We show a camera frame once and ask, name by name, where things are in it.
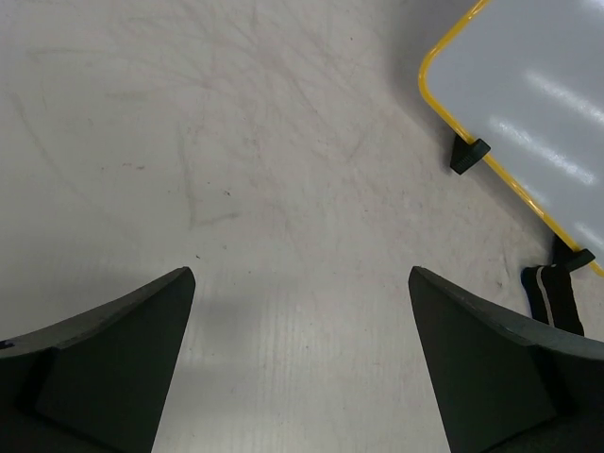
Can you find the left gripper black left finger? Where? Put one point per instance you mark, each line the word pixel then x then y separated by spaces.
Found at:
pixel 98 381

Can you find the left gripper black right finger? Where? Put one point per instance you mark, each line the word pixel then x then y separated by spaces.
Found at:
pixel 504 382

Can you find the black bone-shaped eraser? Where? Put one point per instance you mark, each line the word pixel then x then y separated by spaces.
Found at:
pixel 551 297

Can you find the yellow framed whiteboard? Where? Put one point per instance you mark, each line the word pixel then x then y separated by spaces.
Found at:
pixel 524 80

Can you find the black whiteboard foot clip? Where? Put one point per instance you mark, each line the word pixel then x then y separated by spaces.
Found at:
pixel 567 258
pixel 465 155

